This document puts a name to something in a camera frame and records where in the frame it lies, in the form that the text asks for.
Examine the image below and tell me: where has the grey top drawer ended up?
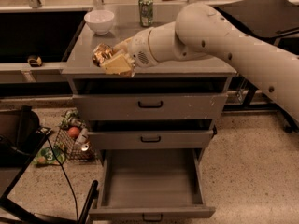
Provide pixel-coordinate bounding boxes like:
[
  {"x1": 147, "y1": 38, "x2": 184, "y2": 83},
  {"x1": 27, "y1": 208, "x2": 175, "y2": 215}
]
[{"x1": 73, "y1": 93, "x2": 227, "y2": 120}]

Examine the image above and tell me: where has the black cable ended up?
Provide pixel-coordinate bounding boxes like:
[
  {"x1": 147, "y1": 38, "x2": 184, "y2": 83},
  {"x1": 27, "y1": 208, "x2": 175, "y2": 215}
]
[{"x1": 46, "y1": 133, "x2": 80, "y2": 224}]

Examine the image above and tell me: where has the tape measure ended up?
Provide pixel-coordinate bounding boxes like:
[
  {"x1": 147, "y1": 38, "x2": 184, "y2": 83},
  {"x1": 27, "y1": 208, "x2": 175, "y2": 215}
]
[{"x1": 27, "y1": 55, "x2": 42, "y2": 67}]

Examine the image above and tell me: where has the grey middle drawer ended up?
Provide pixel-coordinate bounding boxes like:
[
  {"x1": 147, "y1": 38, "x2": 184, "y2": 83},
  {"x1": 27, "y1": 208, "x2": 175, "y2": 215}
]
[{"x1": 89, "y1": 130, "x2": 213, "y2": 150}]

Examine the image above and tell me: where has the grey drawer cabinet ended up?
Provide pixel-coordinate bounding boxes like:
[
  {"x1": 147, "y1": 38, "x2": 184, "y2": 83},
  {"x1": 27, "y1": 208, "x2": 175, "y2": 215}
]
[{"x1": 63, "y1": 5, "x2": 236, "y2": 157}]

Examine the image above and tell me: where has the green chip bag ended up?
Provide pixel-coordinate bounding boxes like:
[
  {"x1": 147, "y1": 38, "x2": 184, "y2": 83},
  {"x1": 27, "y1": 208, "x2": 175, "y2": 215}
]
[{"x1": 33, "y1": 146, "x2": 66, "y2": 166}]

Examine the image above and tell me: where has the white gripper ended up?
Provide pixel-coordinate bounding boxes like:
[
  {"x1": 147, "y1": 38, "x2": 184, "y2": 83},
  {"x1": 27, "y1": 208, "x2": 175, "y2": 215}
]
[{"x1": 100, "y1": 28, "x2": 159, "y2": 77}]

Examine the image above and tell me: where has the wire basket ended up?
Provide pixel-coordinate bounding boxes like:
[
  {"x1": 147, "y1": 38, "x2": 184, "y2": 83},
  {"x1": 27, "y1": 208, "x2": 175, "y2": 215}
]
[{"x1": 54, "y1": 119, "x2": 94, "y2": 161}]

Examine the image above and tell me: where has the white bowl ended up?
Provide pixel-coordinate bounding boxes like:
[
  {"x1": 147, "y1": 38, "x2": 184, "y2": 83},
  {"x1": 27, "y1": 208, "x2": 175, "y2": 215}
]
[{"x1": 84, "y1": 10, "x2": 115, "y2": 35}]

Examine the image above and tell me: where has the green bag in basket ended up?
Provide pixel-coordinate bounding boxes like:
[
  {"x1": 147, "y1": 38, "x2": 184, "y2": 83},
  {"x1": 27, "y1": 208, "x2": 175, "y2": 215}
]
[{"x1": 59, "y1": 110, "x2": 84, "y2": 130}]

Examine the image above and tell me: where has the orange fruit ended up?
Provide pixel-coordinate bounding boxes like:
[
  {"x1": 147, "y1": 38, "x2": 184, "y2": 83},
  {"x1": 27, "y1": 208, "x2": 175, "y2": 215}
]
[{"x1": 67, "y1": 127, "x2": 80, "y2": 138}]

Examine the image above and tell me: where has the black chair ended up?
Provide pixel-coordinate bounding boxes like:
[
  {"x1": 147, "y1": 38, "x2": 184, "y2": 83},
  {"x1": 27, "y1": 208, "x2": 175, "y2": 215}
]
[{"x1": 0, "y1": 105, "x2": 98, "y2": 224}]

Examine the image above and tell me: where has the black stand with tray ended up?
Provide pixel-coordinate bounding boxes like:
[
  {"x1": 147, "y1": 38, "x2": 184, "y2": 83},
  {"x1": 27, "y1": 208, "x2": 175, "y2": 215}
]
[{"x1": 216, "y1": 0, "x2": 299, "y2": 123}]

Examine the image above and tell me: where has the green soda can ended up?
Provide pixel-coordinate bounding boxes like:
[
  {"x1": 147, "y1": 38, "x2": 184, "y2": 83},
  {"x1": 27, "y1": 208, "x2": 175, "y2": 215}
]
[{"x1": 138, "y1": 0, "x2": 153, "y2": 27}]

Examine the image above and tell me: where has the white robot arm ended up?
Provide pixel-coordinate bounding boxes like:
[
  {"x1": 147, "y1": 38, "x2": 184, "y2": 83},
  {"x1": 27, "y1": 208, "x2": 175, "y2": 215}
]
[{"x1": 100, "y1": 3, "x2": 299, "y2": 120}]

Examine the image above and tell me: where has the soda can in basket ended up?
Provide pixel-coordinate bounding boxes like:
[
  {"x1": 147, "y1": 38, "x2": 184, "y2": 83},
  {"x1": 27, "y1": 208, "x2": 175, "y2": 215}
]
[{"x1": 80, "y1": 141, "x2": 93, "y2": 155}]

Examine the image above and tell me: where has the crushed orange can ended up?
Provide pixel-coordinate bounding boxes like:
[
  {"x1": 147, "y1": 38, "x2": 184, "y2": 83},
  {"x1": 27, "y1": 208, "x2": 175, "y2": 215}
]
[{"x1": 92, "y1": 43, "x2": 114, "y2": 66}]

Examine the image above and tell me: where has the grey open bottom drawer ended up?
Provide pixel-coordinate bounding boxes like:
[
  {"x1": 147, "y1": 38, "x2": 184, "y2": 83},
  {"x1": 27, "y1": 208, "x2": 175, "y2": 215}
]
[{"x1": 89, "y1": 148, "x2": 215, "y2": 222}]

